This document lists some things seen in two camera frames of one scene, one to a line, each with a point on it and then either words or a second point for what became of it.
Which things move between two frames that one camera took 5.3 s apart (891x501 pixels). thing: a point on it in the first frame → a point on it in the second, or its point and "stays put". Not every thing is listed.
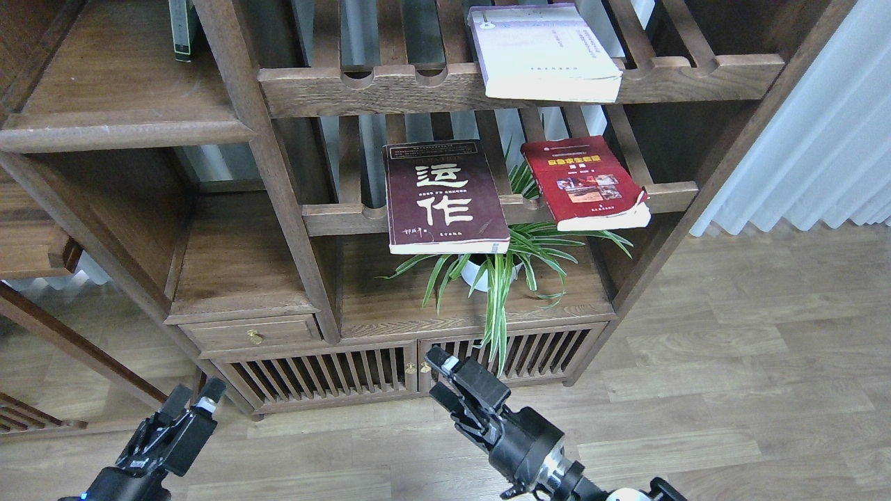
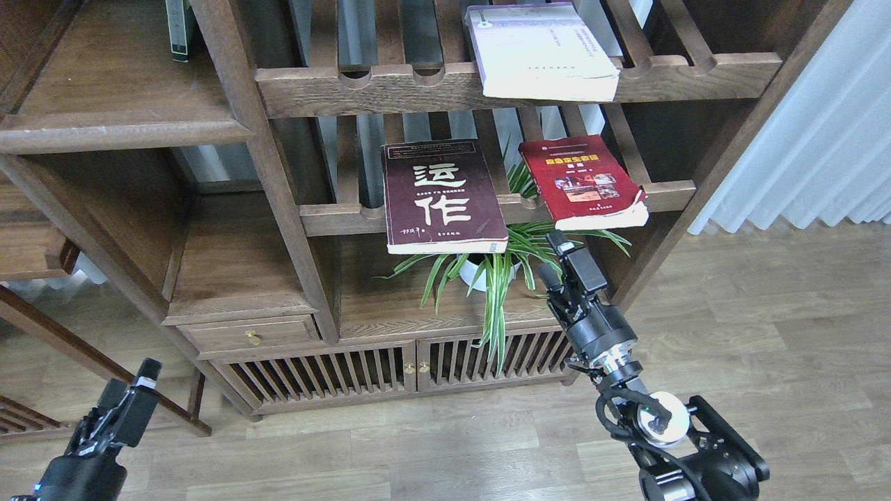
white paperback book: x=542 y=51 stays put
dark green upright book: x=182 y=19 stays put
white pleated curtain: x=825 y=155 stays put
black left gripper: x=160 y=444 → x=95 y=435
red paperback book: x=586 y=186 stays put
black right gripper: x=528 y=448 → x=596 y=330
